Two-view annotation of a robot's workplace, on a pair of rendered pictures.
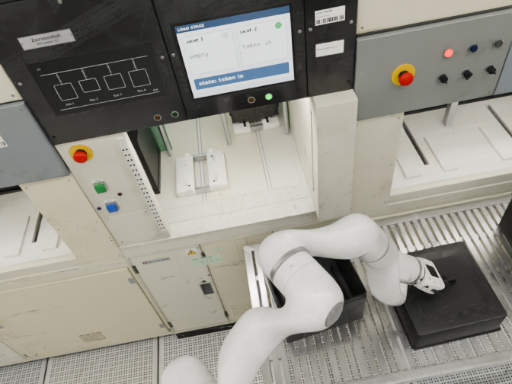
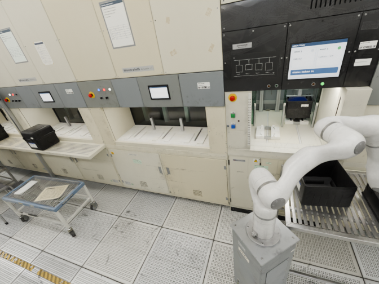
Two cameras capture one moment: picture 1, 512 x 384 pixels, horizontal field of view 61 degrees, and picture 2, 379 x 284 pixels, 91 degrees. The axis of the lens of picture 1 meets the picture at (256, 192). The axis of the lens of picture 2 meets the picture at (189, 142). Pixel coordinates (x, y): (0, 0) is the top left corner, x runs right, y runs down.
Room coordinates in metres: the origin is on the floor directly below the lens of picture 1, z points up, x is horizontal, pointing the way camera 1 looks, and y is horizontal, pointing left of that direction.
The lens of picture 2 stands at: (-0.43, 0.25, 1.86)
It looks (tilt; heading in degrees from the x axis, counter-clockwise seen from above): 31 degrees down; 25
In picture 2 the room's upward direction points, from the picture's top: 10 degrees counter-clockwise
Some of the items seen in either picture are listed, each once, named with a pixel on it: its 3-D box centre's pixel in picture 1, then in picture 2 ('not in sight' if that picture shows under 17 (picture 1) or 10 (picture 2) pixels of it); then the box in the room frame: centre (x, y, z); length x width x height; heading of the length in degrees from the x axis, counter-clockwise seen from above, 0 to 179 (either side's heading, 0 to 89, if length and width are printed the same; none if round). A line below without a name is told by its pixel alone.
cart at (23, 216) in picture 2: not in sight; (53, 201); (0.44, 2.68, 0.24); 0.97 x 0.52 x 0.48; 93
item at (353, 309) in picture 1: (310, 283); (319, 181); (0.72, -0.13, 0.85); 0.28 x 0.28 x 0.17; 9
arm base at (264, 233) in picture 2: not in sight; (263, 221); (0.31, 0.22, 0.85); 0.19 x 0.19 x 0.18
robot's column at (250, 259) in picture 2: not in sight; (259, 263); (0.31, 0.22, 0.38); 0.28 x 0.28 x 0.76; 45
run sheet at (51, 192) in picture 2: not in sight; (52, 192); (0.42, 2.50, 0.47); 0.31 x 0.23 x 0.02; 112
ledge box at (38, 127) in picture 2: not in sight; (40, 137); (0.85, 2.96, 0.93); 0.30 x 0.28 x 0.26; 87
